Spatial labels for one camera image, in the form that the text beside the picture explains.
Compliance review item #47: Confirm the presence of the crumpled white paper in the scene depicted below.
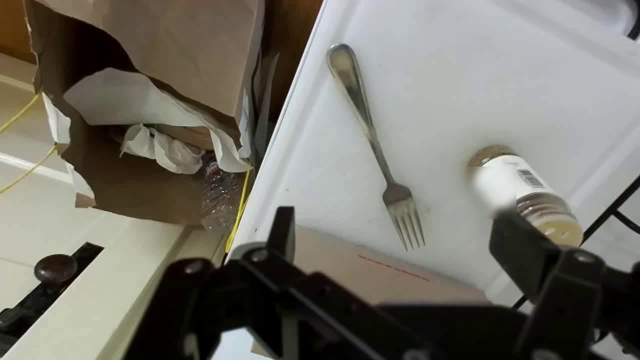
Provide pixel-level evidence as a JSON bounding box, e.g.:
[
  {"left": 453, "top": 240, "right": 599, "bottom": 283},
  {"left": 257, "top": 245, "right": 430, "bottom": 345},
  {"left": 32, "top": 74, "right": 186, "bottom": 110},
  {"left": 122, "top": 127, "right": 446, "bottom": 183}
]
[{"left": 41, "top": 66, "right": 256, "bottom": 176}]

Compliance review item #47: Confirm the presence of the brown paper bag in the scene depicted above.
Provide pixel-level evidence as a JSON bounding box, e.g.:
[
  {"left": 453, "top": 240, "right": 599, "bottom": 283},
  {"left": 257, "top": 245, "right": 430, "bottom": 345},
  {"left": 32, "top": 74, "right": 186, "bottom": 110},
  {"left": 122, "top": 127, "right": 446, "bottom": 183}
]
[{"left": 22, "top": 0, "right": 268, "bottom": 228}]

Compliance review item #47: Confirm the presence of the silver metal fork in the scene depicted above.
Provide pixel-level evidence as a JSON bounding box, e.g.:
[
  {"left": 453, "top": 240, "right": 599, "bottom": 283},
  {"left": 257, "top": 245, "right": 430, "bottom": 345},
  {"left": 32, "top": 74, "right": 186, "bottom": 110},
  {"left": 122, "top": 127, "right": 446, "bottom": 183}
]
[{"left": 325, "top": 41, "right": 428, "bottom": 253}]

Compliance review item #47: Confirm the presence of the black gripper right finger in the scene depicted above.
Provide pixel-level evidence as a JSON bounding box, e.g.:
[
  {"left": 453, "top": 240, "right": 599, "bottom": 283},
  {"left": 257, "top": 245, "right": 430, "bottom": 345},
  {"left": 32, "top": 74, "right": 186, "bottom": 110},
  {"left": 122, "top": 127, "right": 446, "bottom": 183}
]
[{"left": 488, "top": 207, "right": 640, "bottom": 360}]

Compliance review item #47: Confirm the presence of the white gas stove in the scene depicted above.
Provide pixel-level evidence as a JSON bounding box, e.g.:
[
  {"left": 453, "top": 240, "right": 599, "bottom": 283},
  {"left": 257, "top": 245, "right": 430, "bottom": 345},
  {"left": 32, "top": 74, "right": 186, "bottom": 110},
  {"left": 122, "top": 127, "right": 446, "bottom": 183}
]
[{"left": 477, "top": 0, "right": 640, "bottom": 360}]

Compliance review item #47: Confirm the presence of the dark round knob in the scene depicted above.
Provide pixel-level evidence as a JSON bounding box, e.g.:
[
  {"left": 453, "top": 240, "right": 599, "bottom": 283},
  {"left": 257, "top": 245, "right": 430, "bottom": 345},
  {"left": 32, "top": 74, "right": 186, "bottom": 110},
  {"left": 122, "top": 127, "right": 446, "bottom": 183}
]
[{"left": 32, "top": 251, "right": 80, "bottom": 290}]

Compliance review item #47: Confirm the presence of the white cutting board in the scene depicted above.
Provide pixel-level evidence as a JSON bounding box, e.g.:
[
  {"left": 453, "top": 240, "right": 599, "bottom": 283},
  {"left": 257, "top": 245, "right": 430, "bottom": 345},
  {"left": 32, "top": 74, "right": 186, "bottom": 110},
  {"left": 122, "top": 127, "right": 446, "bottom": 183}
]
[{"left": 228, "top": 0, "right": 640, "bottom": 309}]

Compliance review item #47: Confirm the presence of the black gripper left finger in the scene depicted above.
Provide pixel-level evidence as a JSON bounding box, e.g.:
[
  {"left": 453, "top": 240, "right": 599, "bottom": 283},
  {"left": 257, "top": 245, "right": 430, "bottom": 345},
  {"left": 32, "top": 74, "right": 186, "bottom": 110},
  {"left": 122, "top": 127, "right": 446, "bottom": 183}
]
[{"left": 126, "top": 206, "right": 428, "bottom": 360}]

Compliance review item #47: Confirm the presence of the white label spice bottle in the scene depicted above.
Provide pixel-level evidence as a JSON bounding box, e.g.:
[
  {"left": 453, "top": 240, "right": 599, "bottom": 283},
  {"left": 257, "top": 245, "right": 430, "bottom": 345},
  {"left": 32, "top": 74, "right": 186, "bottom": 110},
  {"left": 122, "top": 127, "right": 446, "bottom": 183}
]
[{"left": 466, "top": 144, "right": 585, "bottom": 248}]

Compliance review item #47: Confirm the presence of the thin yellow cable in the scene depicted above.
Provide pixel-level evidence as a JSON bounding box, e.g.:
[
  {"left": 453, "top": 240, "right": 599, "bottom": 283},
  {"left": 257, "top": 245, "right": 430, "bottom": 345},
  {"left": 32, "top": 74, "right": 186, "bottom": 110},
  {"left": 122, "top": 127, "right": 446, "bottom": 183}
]
[{"left": 0, "top": 91, "right": 60, "bottom": 195}]

